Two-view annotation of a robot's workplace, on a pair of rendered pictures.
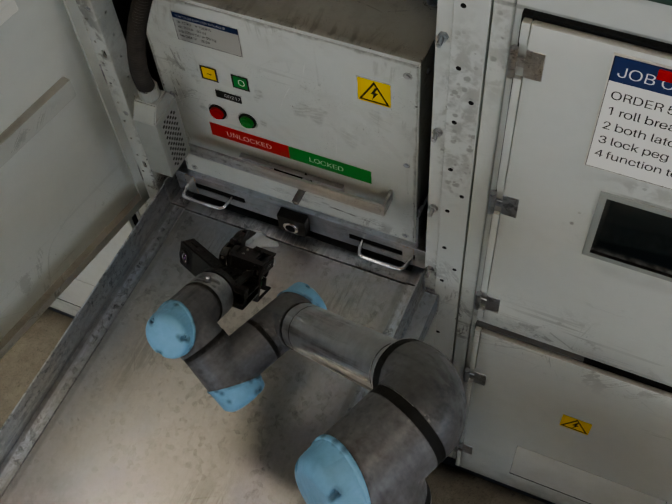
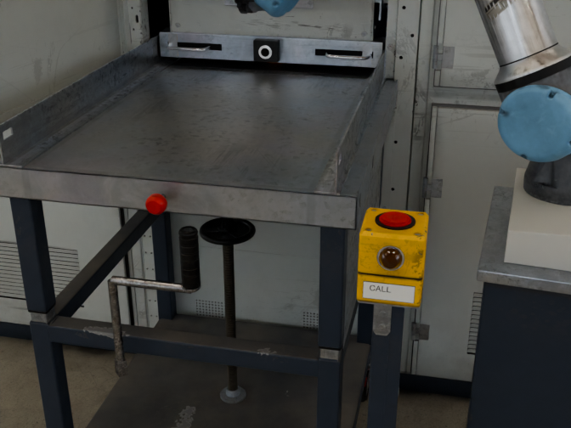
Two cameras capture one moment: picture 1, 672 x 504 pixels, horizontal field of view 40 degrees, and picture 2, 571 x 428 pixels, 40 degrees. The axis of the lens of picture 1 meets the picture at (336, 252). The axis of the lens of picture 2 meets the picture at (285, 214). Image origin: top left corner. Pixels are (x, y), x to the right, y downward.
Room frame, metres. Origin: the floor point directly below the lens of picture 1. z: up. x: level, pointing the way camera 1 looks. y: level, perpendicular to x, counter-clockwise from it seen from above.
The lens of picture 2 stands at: (-0.73, 0.54, 1.31)
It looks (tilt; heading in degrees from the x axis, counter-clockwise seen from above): 25 degrees down; 344
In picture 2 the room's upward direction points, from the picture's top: straight up
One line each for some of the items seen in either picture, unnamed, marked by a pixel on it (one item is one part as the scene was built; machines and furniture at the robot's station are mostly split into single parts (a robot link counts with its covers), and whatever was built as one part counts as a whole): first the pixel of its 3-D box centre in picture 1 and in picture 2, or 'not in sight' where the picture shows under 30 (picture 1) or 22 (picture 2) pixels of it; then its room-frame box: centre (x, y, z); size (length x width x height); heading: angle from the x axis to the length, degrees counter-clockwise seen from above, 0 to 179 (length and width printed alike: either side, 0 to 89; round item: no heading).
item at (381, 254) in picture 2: not in sight; (390, 260); (0.04, 0.19, 0.87); 0.03 x 0.01 x 0.03; 61
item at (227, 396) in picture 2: not in sight; (233, 391); (0.73, 0.25, 0.18); 0.06 x 0.06 x 0.02
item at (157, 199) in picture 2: not in sight; (158, 201); (0.41, 0.42, 0.82); 0.04 x 0.03 x 0.03; 151
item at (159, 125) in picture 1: (162, 128); not in sight; (1.10, 0.28, 1.14); 0.08 x 0.05 x 0.17; 151
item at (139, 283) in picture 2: not in sight; (154, 305); (0.42, 0.44, 0.63); 0.17 x 0.03 x 0.30; 61
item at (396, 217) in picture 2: not in sight; (395, 222); (0.08, 0.17, 0.90); 0.04 x 0.04 x 0.02
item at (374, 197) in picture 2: not in sight; (229, 287); (0.73, 0.25, 0.46); 0.64 x 0.58 x 0.66; 151
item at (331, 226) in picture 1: (301, 208); (270, 47); (1.08, 0.06, 0.89); 0.54 x 0.05 x 0.06; 61
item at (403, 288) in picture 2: not in sight; (392, 256); (0.08, 0.17, 0.85); 0.08 x 0.08 x 0.10; 61
